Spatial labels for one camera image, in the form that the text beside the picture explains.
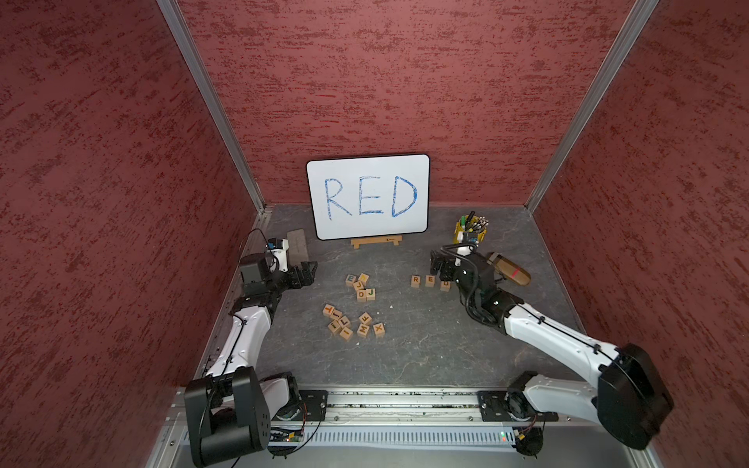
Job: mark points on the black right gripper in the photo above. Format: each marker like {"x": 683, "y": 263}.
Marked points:
{"x": 440, "y": 261}

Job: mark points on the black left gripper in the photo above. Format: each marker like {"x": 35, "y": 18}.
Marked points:
{"x": 307, "y": 276}

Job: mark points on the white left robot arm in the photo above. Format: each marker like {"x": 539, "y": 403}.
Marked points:
{"x": 229, "y": 410}

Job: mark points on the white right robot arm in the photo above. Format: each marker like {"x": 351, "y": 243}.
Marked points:
{"x": 618, "y": 387}

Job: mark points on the wooden I letter block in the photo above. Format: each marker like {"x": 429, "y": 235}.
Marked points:
{"x": 346, "y": 333}

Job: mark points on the wooden F letter block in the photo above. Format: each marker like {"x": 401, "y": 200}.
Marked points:
{"x": 365, "y": 319}

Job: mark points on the grey felt pad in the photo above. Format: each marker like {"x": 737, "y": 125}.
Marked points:
{"x": 298, "y": 251}

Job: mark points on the yellow pen cup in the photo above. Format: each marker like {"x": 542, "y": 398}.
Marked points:
{"x": 471, "y": 229}

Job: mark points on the wooden whiteboard stand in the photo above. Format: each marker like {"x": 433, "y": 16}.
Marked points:
{"x": 395, "y": 240}

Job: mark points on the brown whiteboard eraser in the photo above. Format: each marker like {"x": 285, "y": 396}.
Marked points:
{"x": 510, "y": 270}

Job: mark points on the whiteboard with RED written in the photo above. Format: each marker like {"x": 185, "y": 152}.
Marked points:
{"x": 369, "y": 196}

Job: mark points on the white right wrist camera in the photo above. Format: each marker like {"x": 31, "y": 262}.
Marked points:
{"x": 465, "y": 248}

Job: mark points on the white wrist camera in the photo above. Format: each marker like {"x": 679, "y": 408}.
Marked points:
{"x": 465, "y": 248}
{"x": 278, "y": 249}

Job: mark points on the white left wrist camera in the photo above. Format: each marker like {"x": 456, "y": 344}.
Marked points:
{"x": 278, "y": 249}

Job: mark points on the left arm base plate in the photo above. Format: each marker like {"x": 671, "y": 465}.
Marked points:
{"x": 312, "y": 405}

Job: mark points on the aluminium front rail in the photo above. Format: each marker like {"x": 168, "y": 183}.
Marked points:
{"x": 373, "y": 406}

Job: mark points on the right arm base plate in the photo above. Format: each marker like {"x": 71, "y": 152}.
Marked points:
{"x": 497, "y": 405}

